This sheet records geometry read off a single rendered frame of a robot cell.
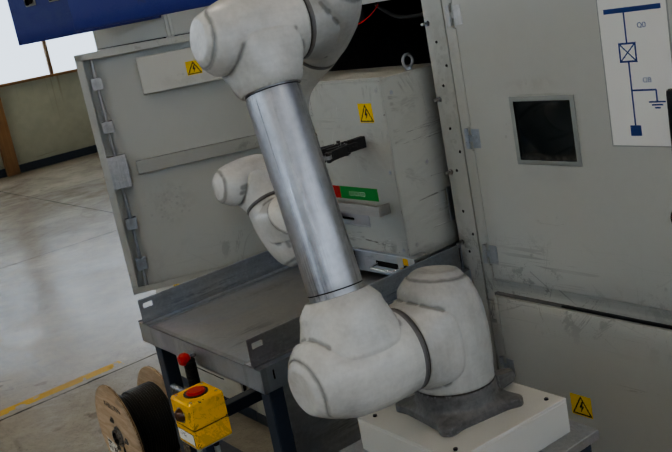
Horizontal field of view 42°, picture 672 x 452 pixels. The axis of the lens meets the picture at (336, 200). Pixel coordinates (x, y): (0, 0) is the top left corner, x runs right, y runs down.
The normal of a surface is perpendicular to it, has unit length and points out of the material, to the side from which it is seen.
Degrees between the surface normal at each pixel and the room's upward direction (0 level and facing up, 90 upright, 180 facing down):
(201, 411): 90
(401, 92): 90
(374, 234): 90
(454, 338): 82
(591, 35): 90
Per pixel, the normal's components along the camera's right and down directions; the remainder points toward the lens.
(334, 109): -0.77, 0.28
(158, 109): 0.25, 0.18
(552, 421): 0.57, 0.08
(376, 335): 0.47, -0.23
